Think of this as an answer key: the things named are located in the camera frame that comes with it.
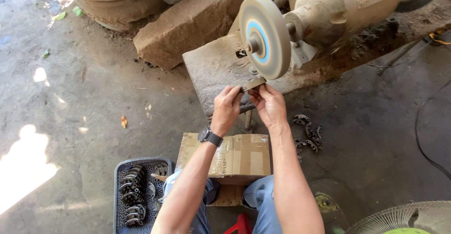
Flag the red plastic stool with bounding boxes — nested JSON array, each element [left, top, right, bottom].
[[223, 212, 253, 234]]

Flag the person's right hand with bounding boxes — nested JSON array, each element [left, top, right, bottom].
[[248, 83, 288, 130]]

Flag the brown cardboard box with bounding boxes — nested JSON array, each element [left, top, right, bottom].
[[151, 132, 272, 207]]

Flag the yellow cable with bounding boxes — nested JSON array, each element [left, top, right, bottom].
[[428, 30, 451, 46]]

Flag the electric fan grille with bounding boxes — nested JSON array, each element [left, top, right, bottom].
[[345, 200, 451, 234]]

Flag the curved metal workpiece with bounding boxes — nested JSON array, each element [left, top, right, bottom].
[[241, 77, 267, 93]]

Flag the dusty bench grinder motor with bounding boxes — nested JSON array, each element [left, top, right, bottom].
[[284, 0, 435, 69]]

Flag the heap of curved metal parts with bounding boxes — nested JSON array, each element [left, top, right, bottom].
[[118, 162, 169, 228]]

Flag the person's left hand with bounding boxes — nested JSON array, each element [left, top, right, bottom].
[[210, 85, 244, 136]]

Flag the person's blue jeans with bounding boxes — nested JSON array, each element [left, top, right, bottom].
[[162, 171, 283, 234]]

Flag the round buffing wheel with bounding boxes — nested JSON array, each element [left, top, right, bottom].
[[238, 0, 292, 81]]

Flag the black cable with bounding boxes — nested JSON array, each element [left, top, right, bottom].
[[414, 81, 451, 180]]

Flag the grey plastic basket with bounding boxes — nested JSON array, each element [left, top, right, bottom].
[[113, 157, 173, 234]]

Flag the black wristwatch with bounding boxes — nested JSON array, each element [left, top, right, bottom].
[[197, 126, 224, 148]]

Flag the round dark disc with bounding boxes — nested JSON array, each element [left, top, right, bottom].
[[309, 178, 356, 233]]

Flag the large stone block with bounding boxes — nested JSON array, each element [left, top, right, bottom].
[[133, 0, 258, 70]]

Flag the dusty grinder stand plate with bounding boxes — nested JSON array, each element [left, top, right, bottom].
[[182, 30, 319, 118]]

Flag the scattered curved metal parts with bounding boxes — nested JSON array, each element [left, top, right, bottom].
[[290, 114, 325, 163]]

